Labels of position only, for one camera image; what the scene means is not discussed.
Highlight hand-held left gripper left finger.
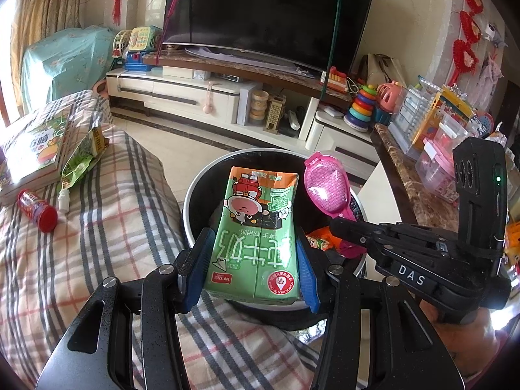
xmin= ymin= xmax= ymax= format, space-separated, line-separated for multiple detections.
xmin=36 ymin=227 xmax=216 ymax=390

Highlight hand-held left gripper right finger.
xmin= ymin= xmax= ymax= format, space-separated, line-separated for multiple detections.
xmin=296 ymin=236 xmax=466 ymax=390

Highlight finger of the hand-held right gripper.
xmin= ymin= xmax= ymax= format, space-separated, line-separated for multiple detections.
xmin=329 ymin=217 xmax=411 ymax=256

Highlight pink hairbrush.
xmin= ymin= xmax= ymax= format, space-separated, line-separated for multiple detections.
xmin=304 ymin=151 xmax=363 ymax=260

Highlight white trash bin black liner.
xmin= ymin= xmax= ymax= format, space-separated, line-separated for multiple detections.
xmin=180 ymin=147 xmax=368 ymax=332

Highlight green milk carton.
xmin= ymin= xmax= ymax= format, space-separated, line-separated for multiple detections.
xmin=202 ymin=166 xmax=302 ymax=306

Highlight person's right hand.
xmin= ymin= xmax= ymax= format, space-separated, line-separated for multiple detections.
xmin=420 ymin=298 xmax=501 ymax=379

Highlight orange snack wrapper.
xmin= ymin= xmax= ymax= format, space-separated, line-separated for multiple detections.
xmin=305 ymin=229 xmax=338 ymax=253

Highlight pink plastic box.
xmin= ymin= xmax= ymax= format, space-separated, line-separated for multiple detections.
xmin=414 ymin=136 xmax=462 ymax=202

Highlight brown marble side table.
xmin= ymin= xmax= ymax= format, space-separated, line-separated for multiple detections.
xmin=369 ymin=123 xmax=462 ymax=234

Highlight yellow picture box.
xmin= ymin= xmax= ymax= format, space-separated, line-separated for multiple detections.
xmin=412 ymin=85 xmax=476 ymax=149

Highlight pink plastic toy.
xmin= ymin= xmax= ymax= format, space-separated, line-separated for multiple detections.
xmin=376 ymin=82 xmax=405 ymax=113

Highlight pink hanging clothing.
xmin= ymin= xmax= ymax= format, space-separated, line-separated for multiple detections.
xmin=479 ymin=55 xmax=504 ymax=90

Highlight wooden building model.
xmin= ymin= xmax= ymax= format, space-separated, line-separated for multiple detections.
xmin=266 ymin=94 xmax=287 ymax=135

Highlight stacked beige containers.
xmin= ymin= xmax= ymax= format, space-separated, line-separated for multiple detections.
xmin=250 ymin=90 xmax=271 ymax=126

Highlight green snack bag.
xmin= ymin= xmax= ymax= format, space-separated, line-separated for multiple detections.
xmin=60 ymin=127 xmax=110 ymax=190

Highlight beige handbag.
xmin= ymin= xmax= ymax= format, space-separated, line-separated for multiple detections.
xmin=357 ymin=53 xmax=404 ymax=90

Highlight red jar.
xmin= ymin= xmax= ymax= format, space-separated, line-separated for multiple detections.
xmin=17 ymin=189 xmax=58 ymax=233

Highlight white box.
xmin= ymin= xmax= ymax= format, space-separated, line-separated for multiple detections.
xmin=237 ymin=85 xmax=261 ymax=126

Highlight pink hanging toy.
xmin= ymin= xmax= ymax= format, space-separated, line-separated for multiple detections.
xmin=202 ymin=82 xmax=217 ymax=118

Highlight white television cabinet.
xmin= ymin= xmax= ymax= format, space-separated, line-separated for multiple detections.
xmin=105 ymin=68 xmax=376 ymax=153

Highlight red heart garland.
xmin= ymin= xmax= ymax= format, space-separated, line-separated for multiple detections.
xmin=452 ymin=0 xmax=486 ymax=87

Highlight brown marble television shelf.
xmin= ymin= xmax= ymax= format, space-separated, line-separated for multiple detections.
xmin=153 ymin=53 xmax=355 ymax=107

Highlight green illustrated picture book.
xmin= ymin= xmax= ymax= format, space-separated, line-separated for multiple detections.
xmin=0 ymin=109 xmax=73 ymax=204

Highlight blue toy cash register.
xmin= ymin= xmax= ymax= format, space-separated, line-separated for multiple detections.
xmin=123 ymin=51 xmax=157 ymax=72

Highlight black flat screen television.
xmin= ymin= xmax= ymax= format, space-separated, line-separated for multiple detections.
xmin=162 ymin=0 xmax=378 ymax=74

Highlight green toy phone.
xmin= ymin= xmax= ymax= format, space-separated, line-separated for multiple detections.
xmin=128 ymin=25 xmax=163 ymax=53

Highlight teal furniture dust cover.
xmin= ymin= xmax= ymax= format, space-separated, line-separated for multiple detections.
xmin=20 ymin=27 xmax=117 ymax=115

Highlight beige curtain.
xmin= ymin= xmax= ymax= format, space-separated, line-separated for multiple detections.
xmin=10 ymin=0 xmax=84 ymax=55

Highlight rainbow stacking ring toy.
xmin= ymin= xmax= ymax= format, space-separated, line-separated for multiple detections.
xmin=344 ymin=84 xmax=379 ymax=133

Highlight white security camera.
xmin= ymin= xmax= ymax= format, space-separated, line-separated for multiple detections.
xmin=483 ymin=23 xmax=504 ymax=43

